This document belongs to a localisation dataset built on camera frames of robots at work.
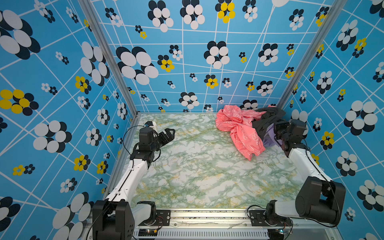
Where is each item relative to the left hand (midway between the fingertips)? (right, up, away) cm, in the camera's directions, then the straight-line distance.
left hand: (170, 132), depth 82 cm
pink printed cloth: (+43, +6, +17) cm, 47 cm away
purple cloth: (+59, -5, +7) cm, 59 cm away
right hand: (+60, +7, +2) cm, 60 cm away
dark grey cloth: (+69, +12, +23) cm, 74 cm away
